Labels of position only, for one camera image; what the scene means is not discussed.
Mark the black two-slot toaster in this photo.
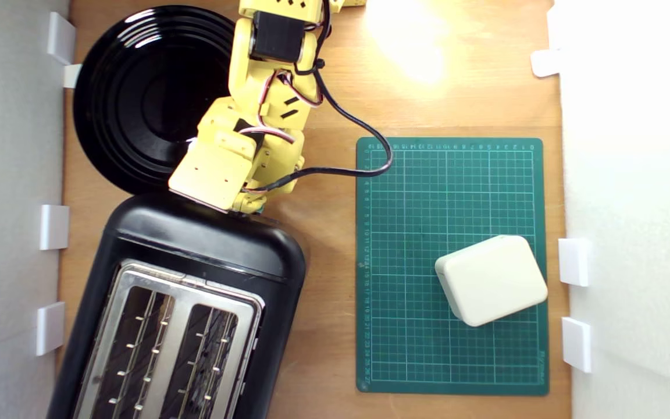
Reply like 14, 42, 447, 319
45, 194, 308, 419

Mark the black ridged plate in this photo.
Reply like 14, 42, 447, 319
73, 5, 244, 197

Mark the green cutting mat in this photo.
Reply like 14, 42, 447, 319
356, 137, 550, 397

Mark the white block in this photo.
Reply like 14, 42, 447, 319
434, 235, 549, 328

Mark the black cable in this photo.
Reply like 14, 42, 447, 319
245, 55, 394, 194

